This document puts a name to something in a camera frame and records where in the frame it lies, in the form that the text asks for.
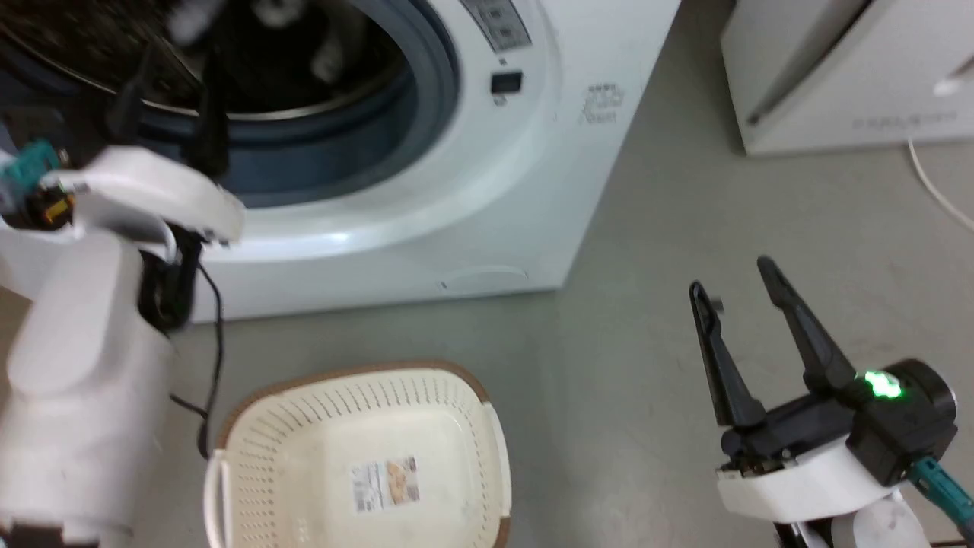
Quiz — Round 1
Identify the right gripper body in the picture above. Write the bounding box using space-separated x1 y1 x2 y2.
715 360 959 523

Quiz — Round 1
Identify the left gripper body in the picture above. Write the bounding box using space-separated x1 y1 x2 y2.
0 107 247 333

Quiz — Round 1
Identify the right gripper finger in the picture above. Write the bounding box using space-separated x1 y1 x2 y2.
756 256 858 394
688 280 767 429

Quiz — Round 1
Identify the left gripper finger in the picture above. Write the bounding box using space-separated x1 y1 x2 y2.
186 46 231 180
107 42 167 153

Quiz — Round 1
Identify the white front-load washing machine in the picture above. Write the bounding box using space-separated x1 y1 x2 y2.
0 0 682 325

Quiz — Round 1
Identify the cream laundry basket brown rim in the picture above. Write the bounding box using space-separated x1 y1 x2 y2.
202 361 513 548

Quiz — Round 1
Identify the grey rubber door gasket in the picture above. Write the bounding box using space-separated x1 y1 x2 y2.
0 0 463 210

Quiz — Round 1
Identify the white box appliance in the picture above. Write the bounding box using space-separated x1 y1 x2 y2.
721 0 974 158

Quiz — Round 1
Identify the paper label sticker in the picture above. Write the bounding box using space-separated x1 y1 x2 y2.
349 455 422 513

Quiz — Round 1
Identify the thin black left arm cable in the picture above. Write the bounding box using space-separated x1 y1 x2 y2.
169 259 226 460

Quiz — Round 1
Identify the white power cable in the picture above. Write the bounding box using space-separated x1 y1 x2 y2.
906 139 974 234

